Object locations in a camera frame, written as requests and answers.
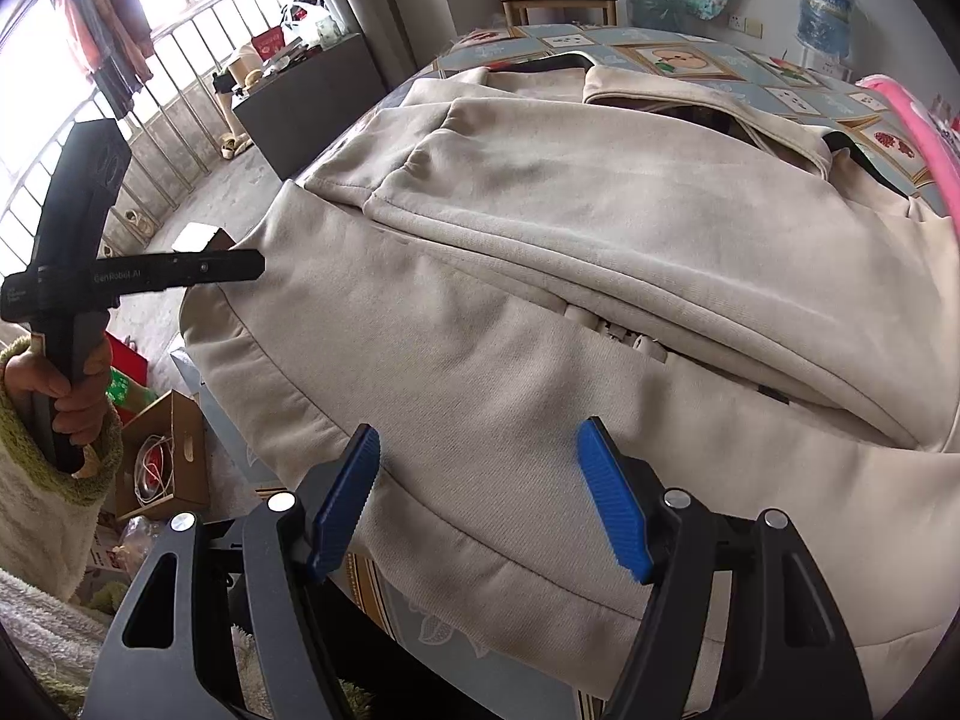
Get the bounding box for grey curtain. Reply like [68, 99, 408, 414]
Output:
[300, 0, 421, 83]

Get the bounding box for blue water jug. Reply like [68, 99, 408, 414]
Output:
[796, 0, 856, 57]

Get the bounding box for pink floral blanket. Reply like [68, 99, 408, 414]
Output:
[855, 73, 960, 218]

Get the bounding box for white water dispenser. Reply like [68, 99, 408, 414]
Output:
[799, 45, 856, 83]

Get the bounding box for metal window railing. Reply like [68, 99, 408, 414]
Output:
[0, 0, 301, 263]

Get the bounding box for white plastic bag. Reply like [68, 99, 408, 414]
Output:
[281, 0, 331, 46]

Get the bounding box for dark cabinet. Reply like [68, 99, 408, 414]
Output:
[232, 31, 391, 181]

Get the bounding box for cardboard box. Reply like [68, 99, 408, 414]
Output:
[112, 388, 212, 524]

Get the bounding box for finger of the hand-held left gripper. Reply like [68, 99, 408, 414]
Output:
[94, 249, 265, 292]

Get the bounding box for green bottle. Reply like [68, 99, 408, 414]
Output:
[105, 367, 155, 415]

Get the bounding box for person's left forearm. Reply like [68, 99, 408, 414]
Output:
[0, 337, 125, 605]

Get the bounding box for translucent water jug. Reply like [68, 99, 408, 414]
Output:
[628, 0, 698, 35]

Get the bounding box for small brown box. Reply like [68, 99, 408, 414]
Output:
[171, 223, 237, 254]

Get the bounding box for patterned tablecloth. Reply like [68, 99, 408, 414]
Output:
[169, 22, 946, 720]

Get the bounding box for grey pink hanging clothes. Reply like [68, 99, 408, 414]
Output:
[64, 0, 155, 121]

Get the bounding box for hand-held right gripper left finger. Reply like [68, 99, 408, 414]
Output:
[81, 424, 381, 720]

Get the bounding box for red gift bag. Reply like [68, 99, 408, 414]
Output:
[105, 330, 151, 406]

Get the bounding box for beige zip jacket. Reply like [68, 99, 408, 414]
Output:
[178, 52, 960, 720]

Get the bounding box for person's left hand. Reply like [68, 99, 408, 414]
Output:
[4, 349, 117, 458]

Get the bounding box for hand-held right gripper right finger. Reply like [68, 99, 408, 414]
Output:
[576, 416, 875, 720]

